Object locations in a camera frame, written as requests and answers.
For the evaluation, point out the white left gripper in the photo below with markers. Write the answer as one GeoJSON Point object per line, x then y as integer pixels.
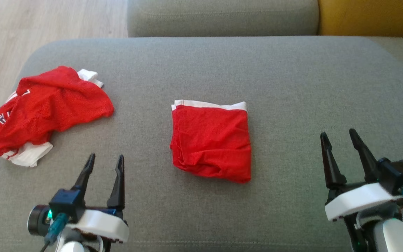
{"type": "Point", "coordinates": [100, 224]}

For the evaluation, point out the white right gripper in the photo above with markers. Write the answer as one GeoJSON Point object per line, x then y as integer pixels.
{"type": "Point", "coordinates": [359, 201]}

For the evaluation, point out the red basketball jersey white trim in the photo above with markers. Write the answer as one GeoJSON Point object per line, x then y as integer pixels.
{"type": "Point", "coordinates": [54, 105]}

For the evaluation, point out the red shorts white waistband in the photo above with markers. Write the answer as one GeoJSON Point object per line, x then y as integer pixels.
{"type": "Point", "coordinates": [212, 140]}

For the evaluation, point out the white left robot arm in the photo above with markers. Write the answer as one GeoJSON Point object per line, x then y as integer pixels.
{"type": "Point", "coordinates": [70, 246]}

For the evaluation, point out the wide yellow sofa backrest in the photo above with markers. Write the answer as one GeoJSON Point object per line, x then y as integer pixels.
{"type": "Point", "coordinates": [373, 17]}

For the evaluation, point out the large grey sofa chaise cushion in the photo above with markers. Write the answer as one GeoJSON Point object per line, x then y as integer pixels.
{"type": "Point", "coordinates": [222, 70]}

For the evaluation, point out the grey sofa seat cushion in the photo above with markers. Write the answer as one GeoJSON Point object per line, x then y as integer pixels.
{"type": "Point", "coordinates": [222, 17]}

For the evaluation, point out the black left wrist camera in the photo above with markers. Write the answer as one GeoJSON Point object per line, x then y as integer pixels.
{"type": "Point", "coordinates": [65, 204]}

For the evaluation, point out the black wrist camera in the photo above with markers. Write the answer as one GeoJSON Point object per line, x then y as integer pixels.
{"type": "Point", "coordinates": [65, 204]}
{"type": "Point", "coordinates": [399, 175]}

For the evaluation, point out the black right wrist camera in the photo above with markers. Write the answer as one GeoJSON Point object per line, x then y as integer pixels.
{"type": "Point", "coordinates": [399, 175]}

